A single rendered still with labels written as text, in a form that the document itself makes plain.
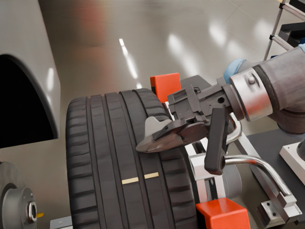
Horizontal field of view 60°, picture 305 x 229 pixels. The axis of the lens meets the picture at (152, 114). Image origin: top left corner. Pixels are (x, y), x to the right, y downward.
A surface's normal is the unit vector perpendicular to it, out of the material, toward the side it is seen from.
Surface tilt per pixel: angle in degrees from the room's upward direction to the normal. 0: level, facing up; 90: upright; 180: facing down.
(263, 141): 0
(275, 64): 28
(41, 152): 0
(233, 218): 45
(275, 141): 0
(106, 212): 32
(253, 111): 83
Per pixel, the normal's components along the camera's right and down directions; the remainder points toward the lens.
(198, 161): 0.00, -0.74
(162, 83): 0.20, 0.11
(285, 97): 0.04, 0.58
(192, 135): 0.23, 0.82
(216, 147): -0.40, -0.36
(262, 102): -0.07, 0.40
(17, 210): 0.11, -0.39
